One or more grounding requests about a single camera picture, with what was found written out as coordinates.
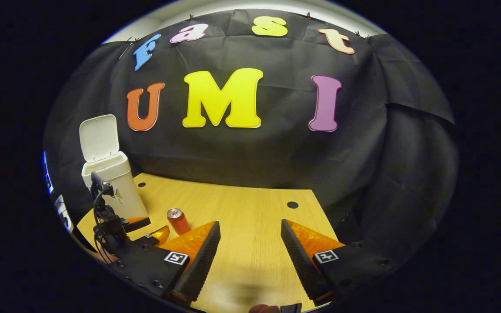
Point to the white desktop garbage bin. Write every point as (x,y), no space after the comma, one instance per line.
(111,174)

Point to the black backdrop cloth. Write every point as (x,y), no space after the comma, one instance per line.
(276,152)

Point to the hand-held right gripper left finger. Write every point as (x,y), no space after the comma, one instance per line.
(202,261)

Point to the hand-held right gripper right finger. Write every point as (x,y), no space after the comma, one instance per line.
(300,261)

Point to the red pop can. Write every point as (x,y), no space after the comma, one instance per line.
(178,224)

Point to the wooden desktop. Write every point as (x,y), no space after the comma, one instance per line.
(250,217)

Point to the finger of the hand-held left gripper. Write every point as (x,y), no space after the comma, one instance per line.
(137,224)
(160,235)

